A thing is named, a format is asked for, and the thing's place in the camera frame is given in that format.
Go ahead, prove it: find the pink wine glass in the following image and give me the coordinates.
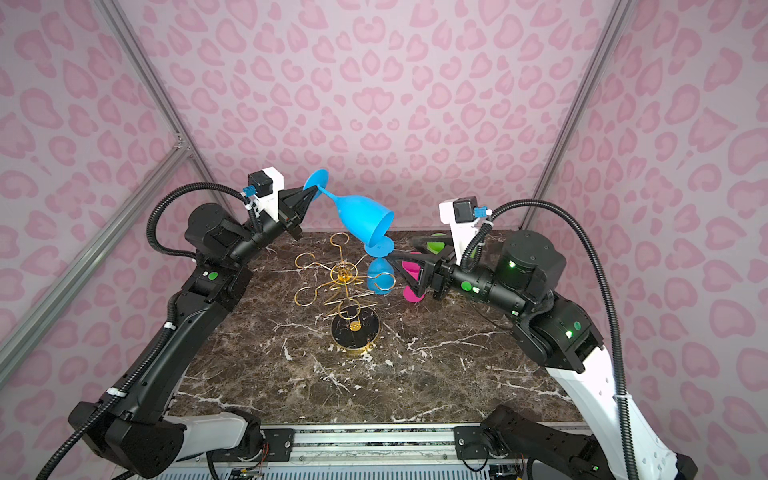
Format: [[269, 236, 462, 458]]
[[401, 260, 428, 304]]

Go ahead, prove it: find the green wine glass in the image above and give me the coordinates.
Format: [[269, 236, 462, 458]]
[[425, 232, 451, 255]]

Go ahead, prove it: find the blue wine glass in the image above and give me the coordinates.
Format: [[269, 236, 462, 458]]
[[365, 236, 396, 295], [304, 169, 394, 247]]

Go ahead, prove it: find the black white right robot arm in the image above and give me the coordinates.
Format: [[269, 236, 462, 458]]
[[386, 230, 629, 479]]

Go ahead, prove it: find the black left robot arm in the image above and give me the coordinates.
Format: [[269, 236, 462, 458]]
[[38, 187, 319, 479]]

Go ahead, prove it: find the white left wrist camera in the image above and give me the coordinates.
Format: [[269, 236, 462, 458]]
[[241, 167, 285, 221]]

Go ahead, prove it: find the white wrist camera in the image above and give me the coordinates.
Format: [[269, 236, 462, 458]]
[[439, 196, 492, 265], [241, 167, 285, 221]]

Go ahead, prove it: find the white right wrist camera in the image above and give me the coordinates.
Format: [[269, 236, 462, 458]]
[[439, 196, 492, 265]]

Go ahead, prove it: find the gold wire wine glass rack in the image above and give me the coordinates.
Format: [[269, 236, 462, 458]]
[[293, 232, 383, 356]]

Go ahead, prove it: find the left aluminium frame beam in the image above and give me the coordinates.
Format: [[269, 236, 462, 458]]
[[1, 141, 190, 385]]

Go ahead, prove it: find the right black corrugated cable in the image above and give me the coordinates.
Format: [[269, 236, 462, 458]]
[[458, 199, 640, 480]]

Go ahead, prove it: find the black corrugated cable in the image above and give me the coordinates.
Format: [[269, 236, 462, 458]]
[[34, 182, 265, 480], [458, 199, 640, 480]]

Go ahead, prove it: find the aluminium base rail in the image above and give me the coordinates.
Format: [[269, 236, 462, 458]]
[[110, 419, 637, 480]]

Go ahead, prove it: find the left black corrugated cable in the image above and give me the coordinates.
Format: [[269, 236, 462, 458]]
[[34, 182, 265, 480]]

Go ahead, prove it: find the right aluminium frame post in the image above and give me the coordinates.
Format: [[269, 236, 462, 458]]
[[520, 1, 637, 200]]

